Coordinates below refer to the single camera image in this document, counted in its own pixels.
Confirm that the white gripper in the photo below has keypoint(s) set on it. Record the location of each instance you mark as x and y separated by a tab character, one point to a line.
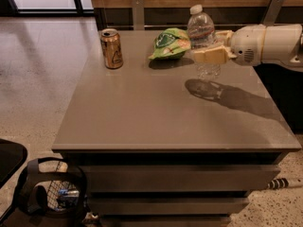
245	46

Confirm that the clear plastic water bottle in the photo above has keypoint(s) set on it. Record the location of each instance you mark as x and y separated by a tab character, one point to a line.
201	33

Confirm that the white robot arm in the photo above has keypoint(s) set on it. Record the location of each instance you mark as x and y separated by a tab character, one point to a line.
282	46

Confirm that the green chip bag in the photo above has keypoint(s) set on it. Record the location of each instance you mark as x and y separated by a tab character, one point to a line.
171	44

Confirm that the gold soda can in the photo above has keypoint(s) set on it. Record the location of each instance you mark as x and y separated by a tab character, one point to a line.
111	48

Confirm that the grey drawer cabinet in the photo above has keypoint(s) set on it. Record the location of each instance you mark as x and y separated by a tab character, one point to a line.
162	149

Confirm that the black chair seat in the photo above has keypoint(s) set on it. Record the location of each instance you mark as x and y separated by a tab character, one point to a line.
12	156

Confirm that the black mesh bag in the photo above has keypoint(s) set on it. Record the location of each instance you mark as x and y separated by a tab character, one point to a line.
49	193

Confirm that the right metal bracket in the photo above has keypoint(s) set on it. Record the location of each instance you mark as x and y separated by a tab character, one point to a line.
271	12

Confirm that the metal bracket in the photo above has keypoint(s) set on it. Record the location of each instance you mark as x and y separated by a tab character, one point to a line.
271	12
138	14

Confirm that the left metal bracket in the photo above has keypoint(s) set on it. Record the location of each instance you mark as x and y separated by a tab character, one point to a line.
138	14

